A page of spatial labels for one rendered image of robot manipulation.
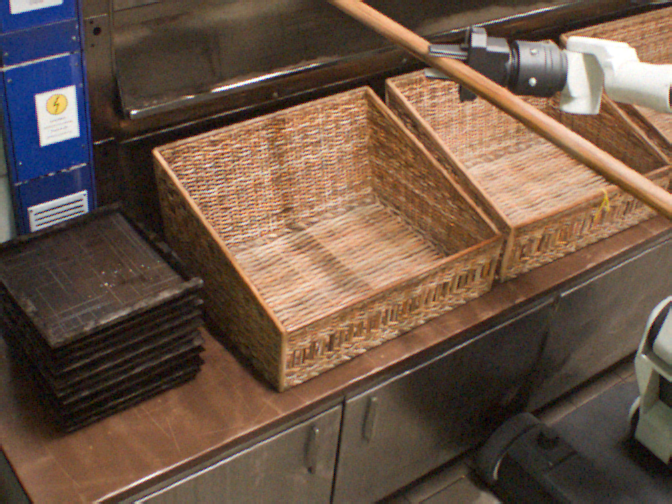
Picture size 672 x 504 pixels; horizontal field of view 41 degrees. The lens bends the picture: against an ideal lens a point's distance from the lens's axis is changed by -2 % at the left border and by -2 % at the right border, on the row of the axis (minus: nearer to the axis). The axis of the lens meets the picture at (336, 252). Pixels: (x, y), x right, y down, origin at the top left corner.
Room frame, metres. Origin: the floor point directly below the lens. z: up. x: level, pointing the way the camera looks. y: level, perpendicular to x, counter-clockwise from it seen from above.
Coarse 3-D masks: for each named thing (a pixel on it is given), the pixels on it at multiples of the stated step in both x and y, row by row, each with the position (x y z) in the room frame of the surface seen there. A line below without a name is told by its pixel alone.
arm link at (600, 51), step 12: (576, 48) 1.36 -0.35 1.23; (588, 48) 1.34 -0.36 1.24; (600, 48) 1.32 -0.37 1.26; (612, 48) 1.31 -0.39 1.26; (624, 48) 1.32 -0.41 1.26; (600, 60) 1.31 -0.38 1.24; (612, 60) 1.29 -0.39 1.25; (624, 60) 1.30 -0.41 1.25; (636, 60) 1.31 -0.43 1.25; (612, 72) 1.28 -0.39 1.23; (612, 84) 1.27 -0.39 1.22; (612, 96) 1.28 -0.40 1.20
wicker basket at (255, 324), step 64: (256, 128) 1.67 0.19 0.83; (320, 128) 1.76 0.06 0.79; (384, 128) 1.81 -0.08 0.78; (192, 192) 1.54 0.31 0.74; (384, 192) 1.79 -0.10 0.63; (448, 192) 1.64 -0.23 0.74; (192, 256) 1.40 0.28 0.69; (256, 256) 1.55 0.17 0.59; (320, 256) 1.57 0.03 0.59; (384, 256) 1.59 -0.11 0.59; (448, 256) 1.62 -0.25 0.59; (256, 320) 1.24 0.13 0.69; (320, 320) 1.22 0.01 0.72; (384, 320) 1.33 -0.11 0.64
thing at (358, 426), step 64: (320, 192) 1.83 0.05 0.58; (576, 192) 1.95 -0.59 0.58; (576, 256) 1.68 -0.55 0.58; (640, 256) 1.80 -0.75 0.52; (448, 320) 1.42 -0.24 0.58; (512, 320) 1.51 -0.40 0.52; (576, 320) 1.68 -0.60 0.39; (640, 320) 1.89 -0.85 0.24; (0, 384) 1.10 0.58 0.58; (192, 384) 1.16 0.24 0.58; (256, 384) 1.18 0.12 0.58; (320, 384) 1.20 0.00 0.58; (384, 384) 1.28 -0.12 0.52; (448, 384) 1.40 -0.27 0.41; (512, 384) 1.55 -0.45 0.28; (576, 384) 1.74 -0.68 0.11; (0, 448) 0.97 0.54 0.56; (64, 448) 0.98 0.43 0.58; (128, 448) 1.00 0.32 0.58; (192, 448) 1.01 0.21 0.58; (256, 448) 1.08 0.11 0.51; (320, 448) 1.18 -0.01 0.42; (384, 448) 1.30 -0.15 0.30; (448, 448) 1.44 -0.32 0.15
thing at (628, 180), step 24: (336, 0) 1.52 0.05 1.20; (384, 24) 1.43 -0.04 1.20; (408, 48) 1.38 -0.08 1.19; (456, 72) 1.29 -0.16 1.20; (480, 96) 1.25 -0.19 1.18; (504, 96) 1.22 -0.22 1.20; (528, 120) 1.18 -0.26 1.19; (552, 120) 1.16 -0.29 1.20; (576, 144) 1.11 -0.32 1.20; (600, 168) 1.07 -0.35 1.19; (624, 168) 1.06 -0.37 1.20; (648, 192) 1.01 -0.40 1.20
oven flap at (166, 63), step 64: (256, 0) 1.74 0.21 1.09; (320, 0) 1.83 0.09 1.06; (384, 0) 1.94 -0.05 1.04; (448, 0) 2.05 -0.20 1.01; (512, 0) 2.18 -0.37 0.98; (576, 0) 2.30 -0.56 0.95; (128, 64) 1.53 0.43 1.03; (192, 64) 1.61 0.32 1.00; (256, 64) 1.69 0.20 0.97; (320, 64) 1.76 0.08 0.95
